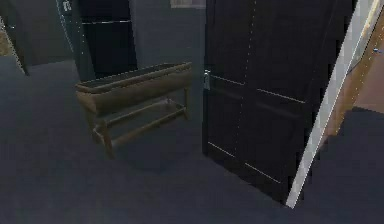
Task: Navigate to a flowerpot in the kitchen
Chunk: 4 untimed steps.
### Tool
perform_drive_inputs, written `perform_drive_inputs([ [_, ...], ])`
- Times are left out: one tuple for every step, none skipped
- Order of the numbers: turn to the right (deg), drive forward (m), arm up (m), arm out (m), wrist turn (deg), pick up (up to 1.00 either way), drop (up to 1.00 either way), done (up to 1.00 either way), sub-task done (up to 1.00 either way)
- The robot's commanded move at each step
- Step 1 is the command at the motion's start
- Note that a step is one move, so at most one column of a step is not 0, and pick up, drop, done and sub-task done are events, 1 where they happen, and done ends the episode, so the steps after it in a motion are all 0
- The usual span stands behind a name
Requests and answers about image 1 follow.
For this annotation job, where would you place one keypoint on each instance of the framed wall picture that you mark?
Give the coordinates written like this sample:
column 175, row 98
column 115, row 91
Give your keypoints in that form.
column 187, row 3

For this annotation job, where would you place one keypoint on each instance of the dark room door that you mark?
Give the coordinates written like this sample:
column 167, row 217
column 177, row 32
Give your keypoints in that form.
column 15, row 36

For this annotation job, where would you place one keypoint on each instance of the brown wooden trough table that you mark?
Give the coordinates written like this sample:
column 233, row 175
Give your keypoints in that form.
column 133, row 87

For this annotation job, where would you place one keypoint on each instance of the black panelled room door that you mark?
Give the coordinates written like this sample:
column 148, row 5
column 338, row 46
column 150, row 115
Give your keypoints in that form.
column 260, row 83

